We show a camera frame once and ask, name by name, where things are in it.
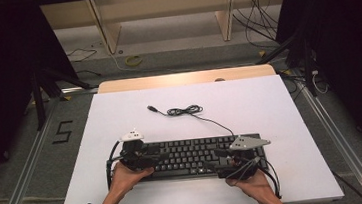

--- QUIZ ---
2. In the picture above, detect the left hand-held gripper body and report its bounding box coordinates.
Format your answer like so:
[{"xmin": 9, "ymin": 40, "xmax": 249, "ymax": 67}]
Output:
[{"xmin": 117, "ymin": 127, "xmax": 157, "ymax": 173}]

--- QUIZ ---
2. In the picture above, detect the person's right hand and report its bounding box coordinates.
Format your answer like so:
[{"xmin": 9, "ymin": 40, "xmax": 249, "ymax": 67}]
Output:
[{"xmin": 224, "ymin": 168, "xmax": 278, "ymax": 204}]

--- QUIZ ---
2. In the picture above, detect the right hand-held gripper cable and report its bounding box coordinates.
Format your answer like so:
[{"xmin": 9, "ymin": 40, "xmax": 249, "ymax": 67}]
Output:
[{"xmin": 226, "ymin": 154, "xmax": 283, "ymax": 204}]

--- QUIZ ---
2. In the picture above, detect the left hand-held gripper cable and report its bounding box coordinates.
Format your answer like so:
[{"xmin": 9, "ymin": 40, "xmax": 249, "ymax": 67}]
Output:
[{"xmin": 103, "ymin": 140, "xmax": 126, "ymax": 190}]

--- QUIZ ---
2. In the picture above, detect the hand-held gripper cable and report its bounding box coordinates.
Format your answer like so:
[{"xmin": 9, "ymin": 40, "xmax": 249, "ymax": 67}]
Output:
[
  {"xmin": 226, "ymin": 154, "xmax": 283, "ymax": 204},
  {"xmin": 103, "ymin": 140, "xmax": 126, "ymax": 190}
]

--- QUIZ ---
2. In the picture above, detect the hanging black cable bundle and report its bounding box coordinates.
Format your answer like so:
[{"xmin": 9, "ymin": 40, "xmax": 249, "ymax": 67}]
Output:
[{"xmin": 230, "ymin": 0, "xmax": 282, "ymax": 49}]

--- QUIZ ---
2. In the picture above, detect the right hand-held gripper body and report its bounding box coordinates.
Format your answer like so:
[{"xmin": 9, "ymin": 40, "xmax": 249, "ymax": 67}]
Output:
[{"xmin": 214, "ymin": 132, "xmax": 276, "ymax": 184}]

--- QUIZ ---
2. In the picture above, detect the thin black floor cable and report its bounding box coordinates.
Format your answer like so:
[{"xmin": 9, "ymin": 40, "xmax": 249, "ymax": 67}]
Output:
[{"xmin": 66, "ymin": 46, "xmax": 99, "ymax": 64}]

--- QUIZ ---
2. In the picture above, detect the person's left hand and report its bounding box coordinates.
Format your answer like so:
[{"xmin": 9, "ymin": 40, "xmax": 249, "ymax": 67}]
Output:
[{"xmin": 107, "ymin": 158, "xmax": 158, "ymax": 203}]

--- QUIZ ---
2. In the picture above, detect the wooden furniture leg panel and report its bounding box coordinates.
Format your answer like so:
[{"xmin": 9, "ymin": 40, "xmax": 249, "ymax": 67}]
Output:
[
  {"xmin": 87, "ymin": 0, "xmax": 125, "ymax": 57},
  {"xmin": 213, "ymin": 0, "xmax": 241, "ymax": 42}
]

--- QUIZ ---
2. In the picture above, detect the yellow tape roll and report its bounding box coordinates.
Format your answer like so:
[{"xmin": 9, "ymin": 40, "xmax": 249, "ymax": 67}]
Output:
[{"xmin": 124, "ymin": 54, "xmax": 143, "ymax": 68}]

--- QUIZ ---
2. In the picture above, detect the black keyboard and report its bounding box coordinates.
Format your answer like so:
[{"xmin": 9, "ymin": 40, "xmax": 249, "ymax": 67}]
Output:
[{"xmin": 139, "ymin": 131, "xmax": 270, "ymax": 183}]

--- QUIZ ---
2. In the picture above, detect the white cable loop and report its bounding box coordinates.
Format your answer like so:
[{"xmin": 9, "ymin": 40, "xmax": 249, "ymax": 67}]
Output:
[{"xmin": 311, "ymin": 68, "xmax": 331, "ymax": 97}]

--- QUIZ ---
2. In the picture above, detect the aluminium floor rail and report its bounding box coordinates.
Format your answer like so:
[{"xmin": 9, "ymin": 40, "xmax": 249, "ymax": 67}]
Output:
[
  {"xmin": 294, "ymin": 64, "xmax": 362, "ymax": 204},
  {"xmin": 0, "ymin": 98, "xmax": 71, "ymax": 204}
]

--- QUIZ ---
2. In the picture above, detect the black metal stand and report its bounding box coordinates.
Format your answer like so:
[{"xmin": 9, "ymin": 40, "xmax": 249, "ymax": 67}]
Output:
[
  {"xmin": 29, "ymin": 61, "xmax": 102, "ymax": 132},
  {"xmin": 253, "ymin": 25, "xmax": 320, "ymax": 102}
]

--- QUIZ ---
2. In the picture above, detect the black keyboard cable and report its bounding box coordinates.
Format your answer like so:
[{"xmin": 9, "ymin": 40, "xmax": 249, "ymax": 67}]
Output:
[{"xmin": 146, "ymin": 97, "xmax": 236, "ymax": 145}]

